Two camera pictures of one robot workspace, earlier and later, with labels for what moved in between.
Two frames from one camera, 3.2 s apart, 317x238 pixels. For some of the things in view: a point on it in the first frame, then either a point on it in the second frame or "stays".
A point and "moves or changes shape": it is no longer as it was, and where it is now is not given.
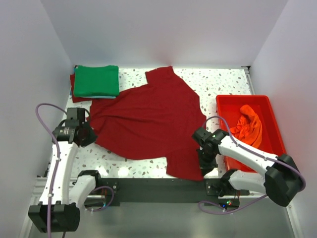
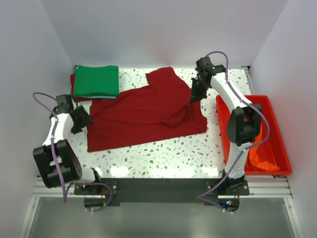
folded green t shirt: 96,81 stays
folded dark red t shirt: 77,99 stays
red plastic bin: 272,143 stays
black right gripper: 206,162 -> 198,87
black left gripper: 87,136 -> 80,119
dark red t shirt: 154,120 moves or changes shape
